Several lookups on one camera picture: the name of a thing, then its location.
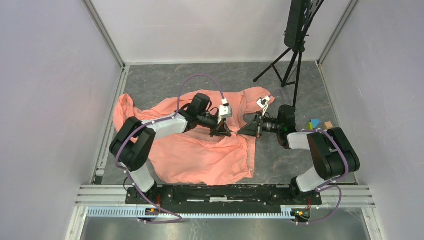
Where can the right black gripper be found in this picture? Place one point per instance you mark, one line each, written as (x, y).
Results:
(251, 128)

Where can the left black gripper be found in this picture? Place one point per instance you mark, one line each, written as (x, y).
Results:
(216, 122)

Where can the salmon pink jacket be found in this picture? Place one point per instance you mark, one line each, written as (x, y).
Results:
(195, 157)

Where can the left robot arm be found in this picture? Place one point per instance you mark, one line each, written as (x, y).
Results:
(132, 145)

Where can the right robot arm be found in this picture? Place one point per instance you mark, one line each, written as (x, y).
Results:
(332, 154)

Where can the blue toy block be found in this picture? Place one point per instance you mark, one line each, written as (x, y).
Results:
(314, 123)

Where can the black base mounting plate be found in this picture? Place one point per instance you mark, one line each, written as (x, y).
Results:
(225, 199)

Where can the tan wooden block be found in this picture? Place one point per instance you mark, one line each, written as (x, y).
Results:
(328, 125)

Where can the black music stand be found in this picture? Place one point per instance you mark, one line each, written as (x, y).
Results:
(300, 18)

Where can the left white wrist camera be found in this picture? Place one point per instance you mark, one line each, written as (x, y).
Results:
(224, 110)

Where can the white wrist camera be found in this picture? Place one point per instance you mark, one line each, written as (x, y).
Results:
(263, 103)
(224, 110)

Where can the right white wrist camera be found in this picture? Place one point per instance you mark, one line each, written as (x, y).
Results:
(263, 103)

